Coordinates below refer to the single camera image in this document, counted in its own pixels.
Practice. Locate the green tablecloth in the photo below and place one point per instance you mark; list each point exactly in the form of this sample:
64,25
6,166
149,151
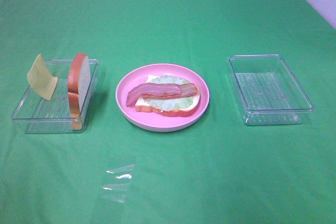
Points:
218,170

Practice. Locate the bread slice from tray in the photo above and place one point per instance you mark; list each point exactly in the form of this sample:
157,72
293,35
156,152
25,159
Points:
144,108

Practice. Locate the clear tape patch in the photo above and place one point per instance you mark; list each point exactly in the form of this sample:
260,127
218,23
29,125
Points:
117,178

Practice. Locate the clear plastic tray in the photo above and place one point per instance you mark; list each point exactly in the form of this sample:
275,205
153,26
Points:
37,115
267,92

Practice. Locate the right clear plastic tray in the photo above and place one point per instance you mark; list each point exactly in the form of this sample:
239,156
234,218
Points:
267,92

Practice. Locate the long bacon strip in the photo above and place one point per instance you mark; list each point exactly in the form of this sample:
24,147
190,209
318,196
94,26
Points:
187,90

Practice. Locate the yellow cheese slice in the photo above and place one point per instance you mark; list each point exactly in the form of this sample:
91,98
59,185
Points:
41,80

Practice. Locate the green lettuce leaf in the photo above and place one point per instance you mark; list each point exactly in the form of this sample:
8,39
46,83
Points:
184,104

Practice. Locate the pink round plate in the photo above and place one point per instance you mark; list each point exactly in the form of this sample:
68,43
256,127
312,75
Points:
152,121

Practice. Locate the left clear plastic tray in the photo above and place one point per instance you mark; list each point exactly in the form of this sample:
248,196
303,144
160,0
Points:
37,115

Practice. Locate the bread slice in left tray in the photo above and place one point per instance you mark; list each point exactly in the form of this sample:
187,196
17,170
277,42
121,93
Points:
78,85

